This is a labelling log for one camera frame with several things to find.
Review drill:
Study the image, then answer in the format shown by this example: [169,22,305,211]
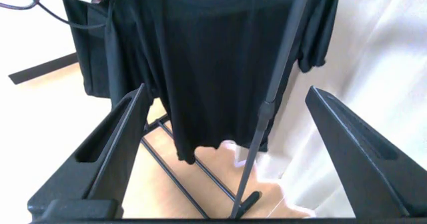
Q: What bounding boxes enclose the black garment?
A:
[105,0,342,165]

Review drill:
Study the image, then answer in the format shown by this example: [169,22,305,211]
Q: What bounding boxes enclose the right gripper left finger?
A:
[27,83,153,219]

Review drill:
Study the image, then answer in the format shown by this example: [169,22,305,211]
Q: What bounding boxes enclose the black shorts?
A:
[61,0,116,99]

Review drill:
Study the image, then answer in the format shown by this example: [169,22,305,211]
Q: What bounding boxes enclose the black clothes rack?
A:
[8,0,314,219]

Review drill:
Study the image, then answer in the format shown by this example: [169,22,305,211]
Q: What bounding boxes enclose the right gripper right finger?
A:
[304,85,427,219]

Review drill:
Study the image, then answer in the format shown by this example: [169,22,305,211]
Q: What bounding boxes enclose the beige curtain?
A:
[230,0,427,218]

